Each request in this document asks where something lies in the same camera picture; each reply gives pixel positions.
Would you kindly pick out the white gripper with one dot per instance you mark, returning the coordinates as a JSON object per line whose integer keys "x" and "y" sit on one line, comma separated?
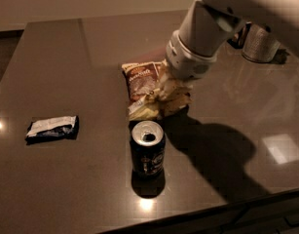
{"x": 185, "y": 62}

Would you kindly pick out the brown chip bag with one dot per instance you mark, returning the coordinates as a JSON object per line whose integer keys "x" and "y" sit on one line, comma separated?
{"x": 142, "y": 82}

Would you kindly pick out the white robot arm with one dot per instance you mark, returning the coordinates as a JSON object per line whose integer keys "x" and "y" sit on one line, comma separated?
{"x": 192, "y": 48}

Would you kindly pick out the dark pepsi can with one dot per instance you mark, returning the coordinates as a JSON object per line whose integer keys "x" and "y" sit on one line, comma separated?
{"x": 148, "y": 143}

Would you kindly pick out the metal utensil cup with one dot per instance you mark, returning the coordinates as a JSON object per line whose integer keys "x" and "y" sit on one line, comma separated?
{"x": 260, "y": 45}

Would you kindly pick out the blue white snack packet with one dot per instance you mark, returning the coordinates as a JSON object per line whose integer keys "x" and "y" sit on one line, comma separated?
{"x": 64, "y": 127}

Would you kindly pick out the black wire napkin basket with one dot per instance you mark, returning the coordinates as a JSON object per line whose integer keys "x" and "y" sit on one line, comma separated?
{"x": 237, "y": 41}

